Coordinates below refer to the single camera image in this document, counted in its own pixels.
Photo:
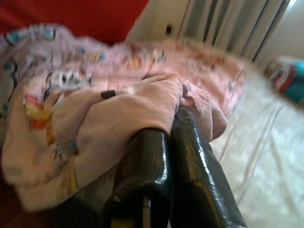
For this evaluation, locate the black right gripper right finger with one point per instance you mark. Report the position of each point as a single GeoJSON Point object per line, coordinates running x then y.
{"type": "Point", "coordinates": [197, 171]}

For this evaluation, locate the grey pleated curtain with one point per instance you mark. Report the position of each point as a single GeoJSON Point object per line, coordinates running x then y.
{"type": "Point", "coordinates": [225, 23]}

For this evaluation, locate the grey floral bed sheet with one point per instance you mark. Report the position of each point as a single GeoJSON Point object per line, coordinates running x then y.
{"type": "Point", "coordinates": [261, 154]}

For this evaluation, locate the red white blue bolster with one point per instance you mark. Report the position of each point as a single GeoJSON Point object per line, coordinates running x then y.
{"type": "Point", "coordinates": [292, 83]}

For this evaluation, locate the pink cartoon print blanket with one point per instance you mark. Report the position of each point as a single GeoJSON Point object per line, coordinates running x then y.
{"type": "Point", "coordinates": [95, 118]}

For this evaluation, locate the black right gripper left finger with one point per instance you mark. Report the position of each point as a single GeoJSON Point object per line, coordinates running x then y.
{"type": "Point", "coordinates": [142, 171]}

